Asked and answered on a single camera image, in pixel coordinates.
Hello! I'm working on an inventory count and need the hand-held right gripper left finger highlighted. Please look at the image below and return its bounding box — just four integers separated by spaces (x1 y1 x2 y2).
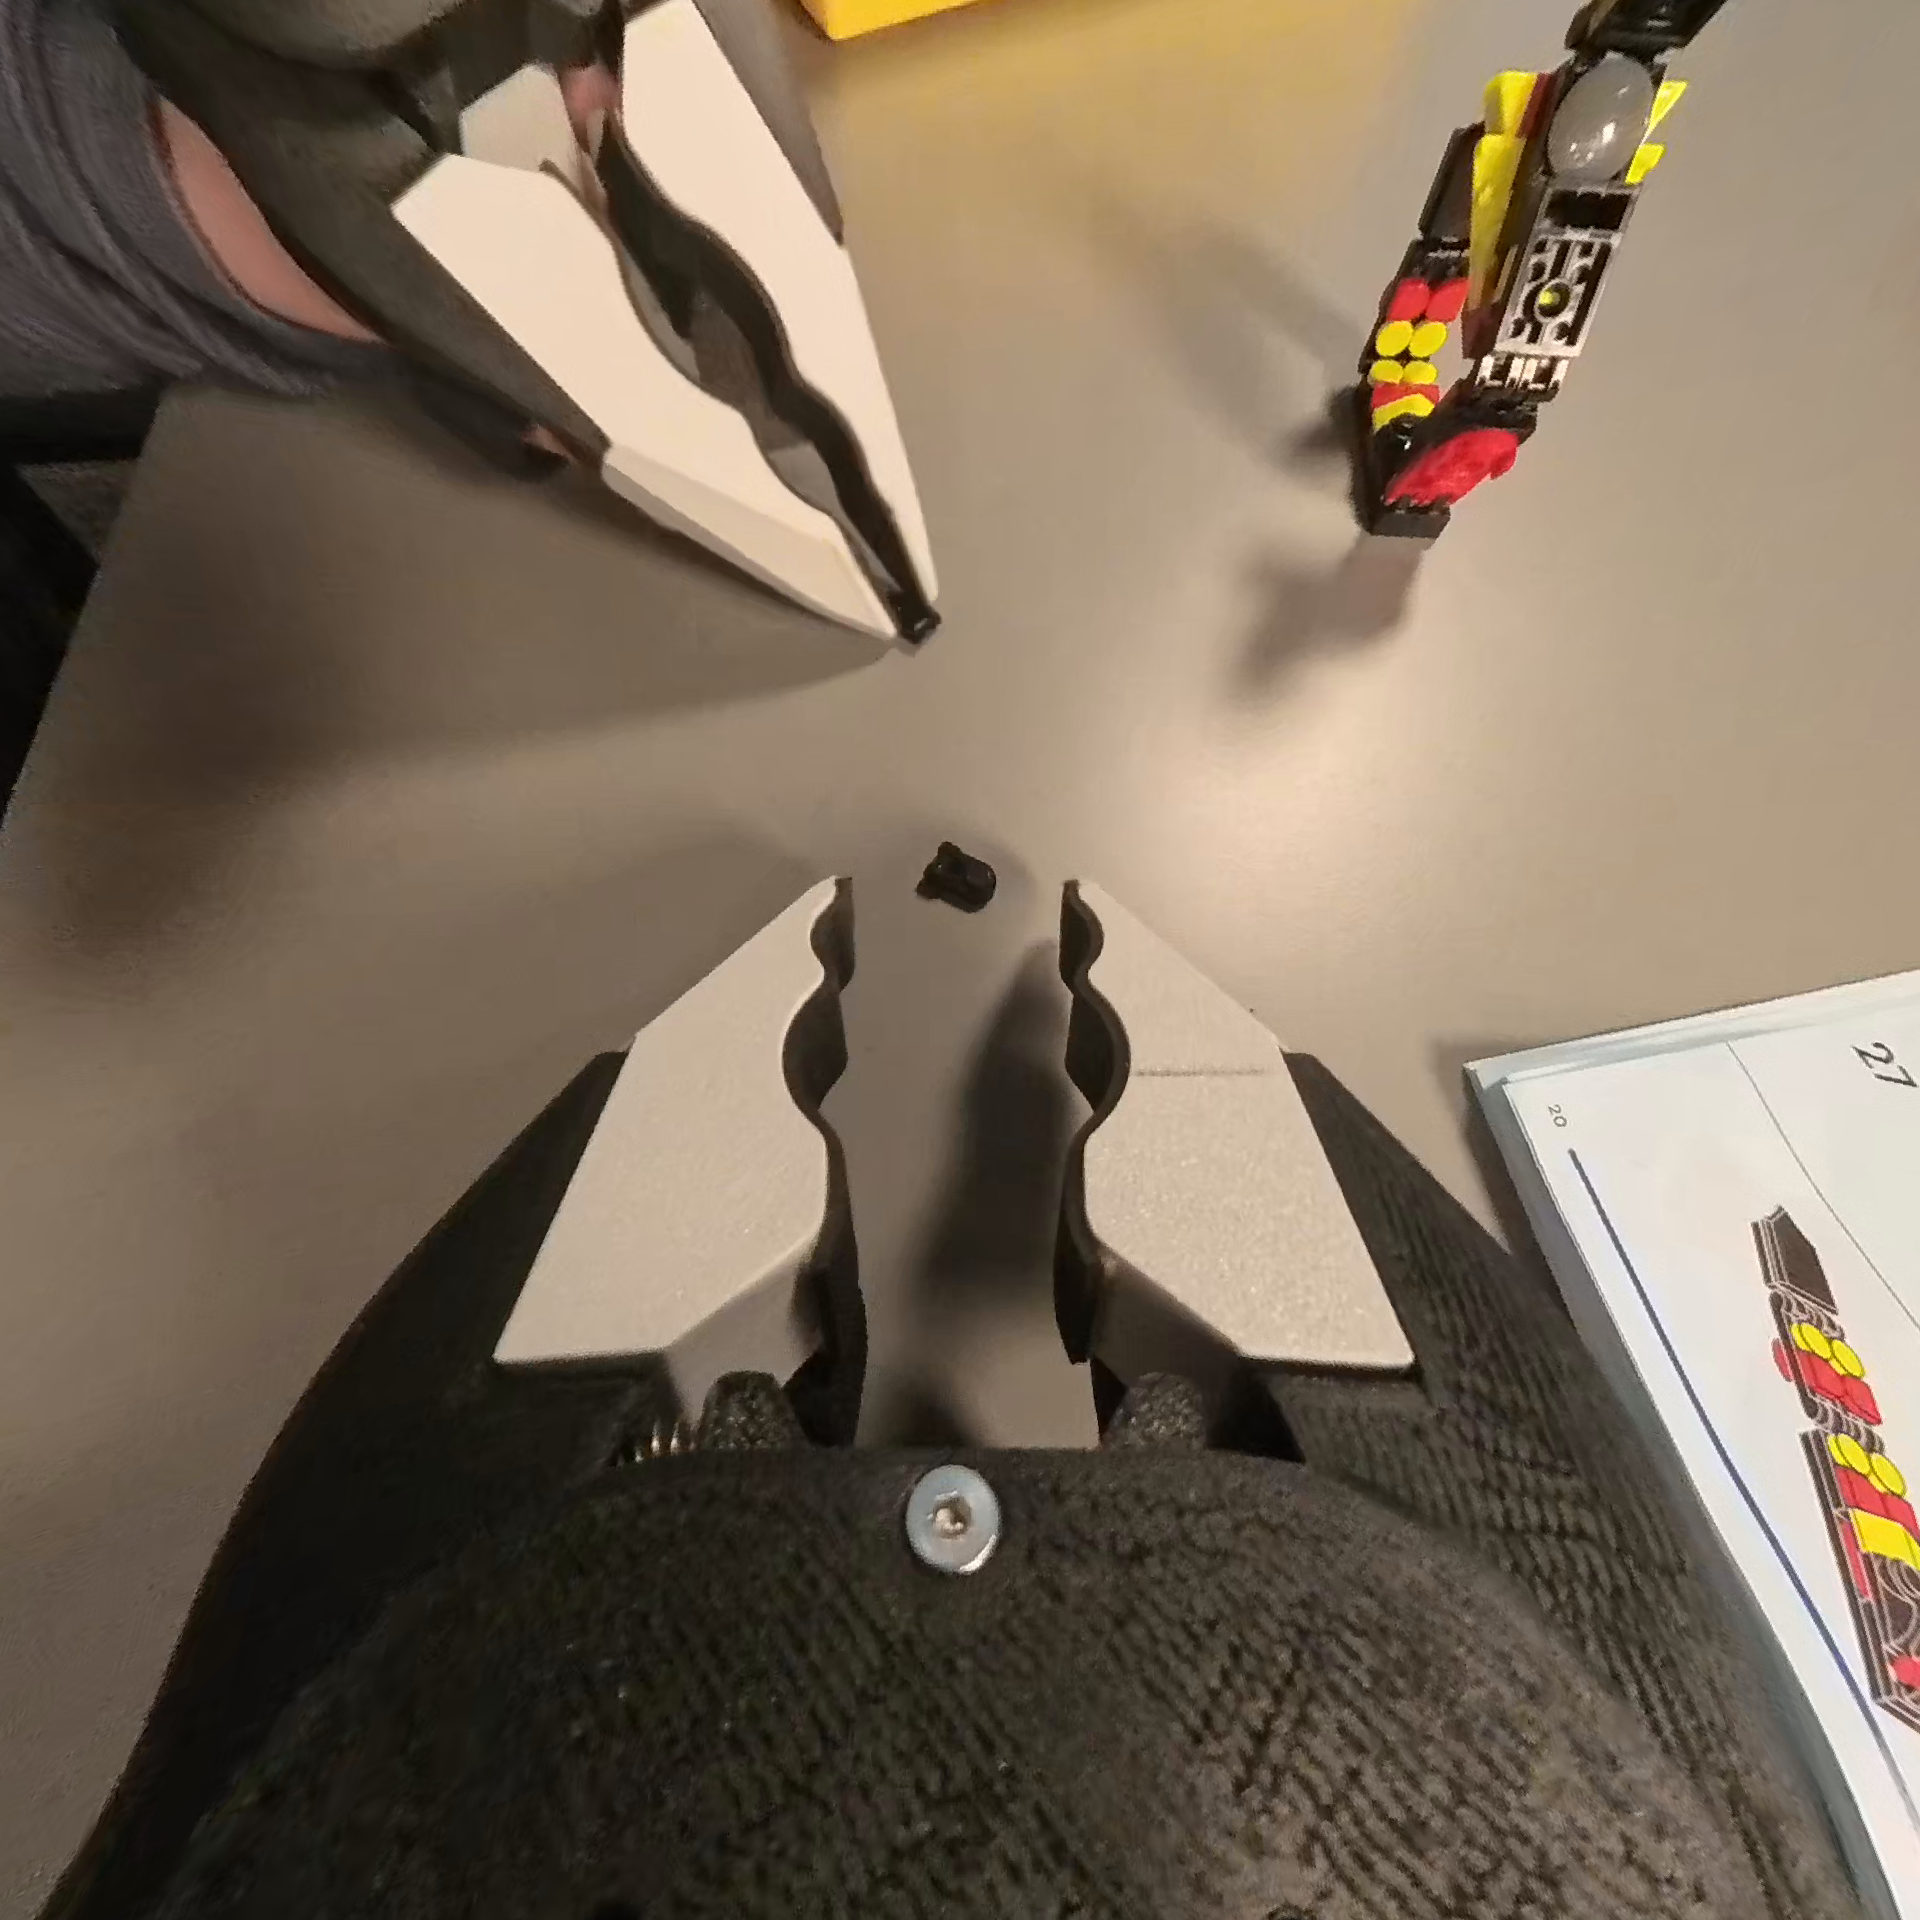
492 877 869 1449

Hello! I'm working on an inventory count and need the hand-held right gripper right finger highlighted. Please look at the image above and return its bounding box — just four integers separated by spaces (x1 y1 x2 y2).
1055 880 1419 1444

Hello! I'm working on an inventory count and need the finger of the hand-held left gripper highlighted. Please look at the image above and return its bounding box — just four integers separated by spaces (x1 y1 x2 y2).
600 0 944 640
391 152 909 647

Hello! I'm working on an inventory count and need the person's left forearm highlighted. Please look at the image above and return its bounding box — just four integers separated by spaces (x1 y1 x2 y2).
0 0 400 404

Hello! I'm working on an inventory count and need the yellow plastic bin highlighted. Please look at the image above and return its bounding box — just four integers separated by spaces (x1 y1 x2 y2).
796 0 992 41

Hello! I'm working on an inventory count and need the open instruction booklet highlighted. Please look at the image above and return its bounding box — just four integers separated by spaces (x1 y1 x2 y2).
1464 972 1920 1920

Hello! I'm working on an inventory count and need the person's left hand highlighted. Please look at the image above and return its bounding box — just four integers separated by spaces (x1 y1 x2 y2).
154 108 375 344

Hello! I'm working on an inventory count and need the black red yellow lego model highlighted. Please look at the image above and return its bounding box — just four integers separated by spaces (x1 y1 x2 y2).
1353 0 1729 541

